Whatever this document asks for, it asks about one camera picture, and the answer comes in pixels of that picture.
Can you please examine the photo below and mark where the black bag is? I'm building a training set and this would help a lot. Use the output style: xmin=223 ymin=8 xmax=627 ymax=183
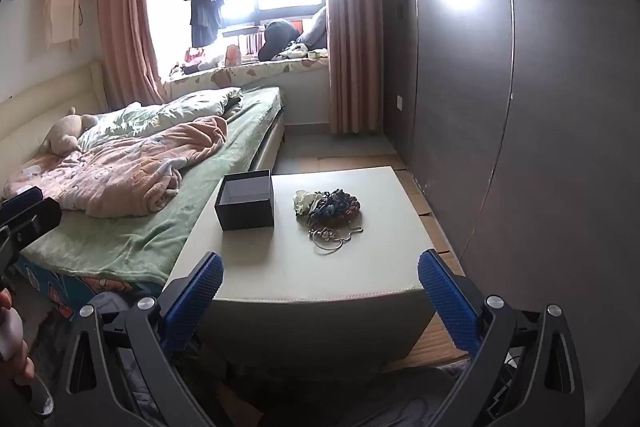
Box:
xmin=257 ymin=19 xmax=301 ymax=62

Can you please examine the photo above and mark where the pale green duvet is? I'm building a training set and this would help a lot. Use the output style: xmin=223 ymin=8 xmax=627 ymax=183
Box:
xmin=77 ymin=88 xmax=244 ymax=152

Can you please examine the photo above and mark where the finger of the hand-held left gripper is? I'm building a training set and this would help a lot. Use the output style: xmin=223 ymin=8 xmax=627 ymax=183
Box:
xmin=0 ymin=197 xmax=63 ymax=280
xmin=0 ymin=186 xmax=45 ymax=214

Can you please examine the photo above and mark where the cream padded headboard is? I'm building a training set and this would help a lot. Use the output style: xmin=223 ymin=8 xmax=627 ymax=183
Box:
xmin=0 ymin=59 xmax=108 ymax=180

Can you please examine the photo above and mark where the black jewelry box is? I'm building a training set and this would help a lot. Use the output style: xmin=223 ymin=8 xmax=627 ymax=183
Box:
xmin=214 ymin=170 xmax=276 ymax=232

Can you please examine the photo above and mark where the person's left hand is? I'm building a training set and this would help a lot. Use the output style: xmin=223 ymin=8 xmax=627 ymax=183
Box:
xmin=0 ymin=289 xmax=37 ymax=388

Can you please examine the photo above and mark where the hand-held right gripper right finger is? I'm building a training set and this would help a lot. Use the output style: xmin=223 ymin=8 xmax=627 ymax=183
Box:
xmin=417 ymin=248 xmax=586 ymax=427

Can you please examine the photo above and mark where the blue cartoon bed sheet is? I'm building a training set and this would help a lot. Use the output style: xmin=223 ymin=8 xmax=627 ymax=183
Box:
xmin=12 ymin=257 xmax=163 ymax=323

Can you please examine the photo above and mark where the white flower ornament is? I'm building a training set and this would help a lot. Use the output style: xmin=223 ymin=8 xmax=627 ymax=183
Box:
xmin=293 ymin=189 xmax=321 ymax=218

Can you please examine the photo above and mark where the floral window seat cushion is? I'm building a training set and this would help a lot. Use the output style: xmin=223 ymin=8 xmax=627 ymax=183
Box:
xmin=162 ymin=57 xmax=331 ymax=95

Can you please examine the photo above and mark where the pink curtain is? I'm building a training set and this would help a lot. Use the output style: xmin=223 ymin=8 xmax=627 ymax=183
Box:
xmin=97 ymin=0 xmax=168 ymax=105
xmin=321 ymin=0 xmax=385 ymax=136

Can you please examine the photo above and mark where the pink fleece blanket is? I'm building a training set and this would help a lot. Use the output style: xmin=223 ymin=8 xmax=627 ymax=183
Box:
xmin=5 ymin=116 xmax=230 ymax=219

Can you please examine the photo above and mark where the beige plush toy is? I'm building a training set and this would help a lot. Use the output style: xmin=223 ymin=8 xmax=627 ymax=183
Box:
xmin=39 ymin=107 xmax=101 ymax=155

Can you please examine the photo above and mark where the grey pillow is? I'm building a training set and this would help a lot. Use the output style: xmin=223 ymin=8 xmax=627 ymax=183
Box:
xmin=295 ymin=5 xmax=329 ymax=50

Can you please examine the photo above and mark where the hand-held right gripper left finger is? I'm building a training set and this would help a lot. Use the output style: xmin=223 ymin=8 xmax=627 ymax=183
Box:
xmin=52 ymin=252 xmax=226 ymax=427

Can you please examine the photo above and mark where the pile of mixed jewelry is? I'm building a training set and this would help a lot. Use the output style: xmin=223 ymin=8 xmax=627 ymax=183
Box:
xmin=305 ymin=188 xmax=362 ymax=230

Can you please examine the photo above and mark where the white low table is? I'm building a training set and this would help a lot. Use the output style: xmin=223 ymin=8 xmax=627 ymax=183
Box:
xmin=162 ymin=166 xmax=453 ymax=370

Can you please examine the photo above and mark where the peach towel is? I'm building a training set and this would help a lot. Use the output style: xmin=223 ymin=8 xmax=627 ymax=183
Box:
xmin=44 ymin=0 xmax=82 ymax=50

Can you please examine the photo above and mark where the grey wardrobe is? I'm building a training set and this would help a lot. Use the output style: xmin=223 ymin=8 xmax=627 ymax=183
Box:
xmin=382 ymin=0 xmax=640 ymax=408

